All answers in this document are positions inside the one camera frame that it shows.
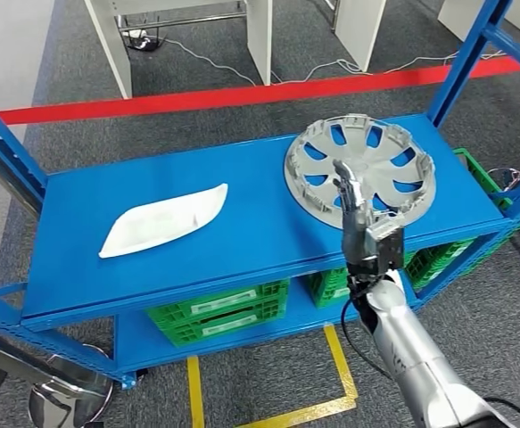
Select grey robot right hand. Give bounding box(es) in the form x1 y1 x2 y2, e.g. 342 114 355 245
331 159 377 268

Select silver plastic wheel hubcap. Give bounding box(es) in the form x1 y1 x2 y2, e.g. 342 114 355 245
284 113 437 232

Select blue metal shelf rack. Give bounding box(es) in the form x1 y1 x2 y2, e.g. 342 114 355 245
0 0 520 391

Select white plastic car trim part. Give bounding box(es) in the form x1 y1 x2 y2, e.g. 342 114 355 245
98 183 229 259

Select green folded plastic crate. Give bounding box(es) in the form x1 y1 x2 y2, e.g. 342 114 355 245
161 300 287 349
306 267 353 297
312 286 353 310
145 278 290 329
405 147 520 293

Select white desk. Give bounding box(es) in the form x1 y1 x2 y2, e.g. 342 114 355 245
334 0 387 73
84 0 273 100
437 0 520 45

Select chrome stanchion base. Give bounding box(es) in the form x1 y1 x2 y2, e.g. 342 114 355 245
486 167 520 193
28 345 115 428

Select black router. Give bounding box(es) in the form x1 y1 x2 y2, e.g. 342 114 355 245
123 29 167 54

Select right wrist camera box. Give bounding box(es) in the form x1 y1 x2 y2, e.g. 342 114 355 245
364 212 407 279

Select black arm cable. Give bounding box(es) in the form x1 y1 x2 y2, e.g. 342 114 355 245
340 295 394 379

